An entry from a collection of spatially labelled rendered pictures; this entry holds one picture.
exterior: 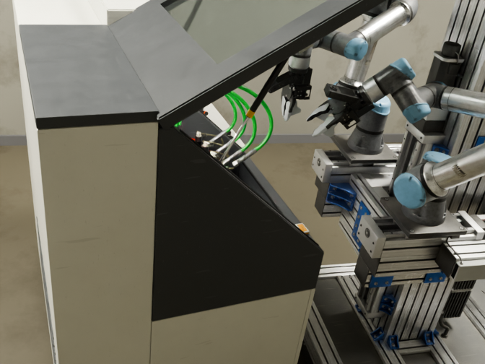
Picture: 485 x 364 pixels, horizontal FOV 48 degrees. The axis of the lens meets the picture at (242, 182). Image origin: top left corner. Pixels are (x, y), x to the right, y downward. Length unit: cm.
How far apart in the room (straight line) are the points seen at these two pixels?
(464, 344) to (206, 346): 137
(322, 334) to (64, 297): 135
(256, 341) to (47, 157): 104
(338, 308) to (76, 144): 177
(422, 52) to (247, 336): 334
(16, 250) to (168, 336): 168
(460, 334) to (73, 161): 210
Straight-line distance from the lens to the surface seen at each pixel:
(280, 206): 202
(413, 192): 176
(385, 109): 227
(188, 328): 182
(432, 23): 474
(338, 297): 282
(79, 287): 159
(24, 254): 330
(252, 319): 191
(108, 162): 137
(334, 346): 256
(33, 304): 299
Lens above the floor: 205
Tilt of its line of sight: 31 degrees down
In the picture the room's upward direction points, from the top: 8 degrees clockwise
